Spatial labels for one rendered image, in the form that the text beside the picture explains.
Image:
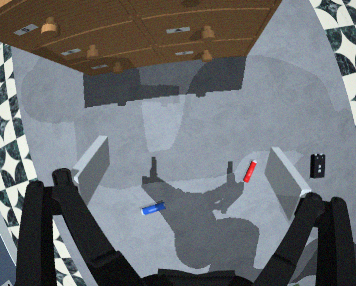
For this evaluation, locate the brown wooden chest of drawers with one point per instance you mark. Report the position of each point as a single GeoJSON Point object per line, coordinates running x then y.
{"type": "Point", "coordinates": [138, 20]}

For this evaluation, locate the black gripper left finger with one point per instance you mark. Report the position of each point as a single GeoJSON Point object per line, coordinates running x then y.
{"type": "Point", "coordinates": [35, 265]}

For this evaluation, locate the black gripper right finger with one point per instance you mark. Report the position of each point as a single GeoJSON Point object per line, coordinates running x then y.
{"type": "Point", "coordinates": [336, 264]}

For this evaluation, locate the brown wooden drawer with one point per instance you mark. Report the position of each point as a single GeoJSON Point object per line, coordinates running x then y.
{"type": "Point", "coordinates": [118, 62]}
{"type": "Point", "coordinates": [21, 23]}
{"type": "Point", "coordinates": [144, 7]}
{"type": "Point", "coordinates": [209, 23]}
{"type": "Point", "coordinates": [203, 50]}
{"type": "Point", "coordinates": [108, 39]}

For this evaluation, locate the blue aa battery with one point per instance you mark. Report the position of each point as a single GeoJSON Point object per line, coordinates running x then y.
{"type": "Point", "coordinates": [153, 208]}

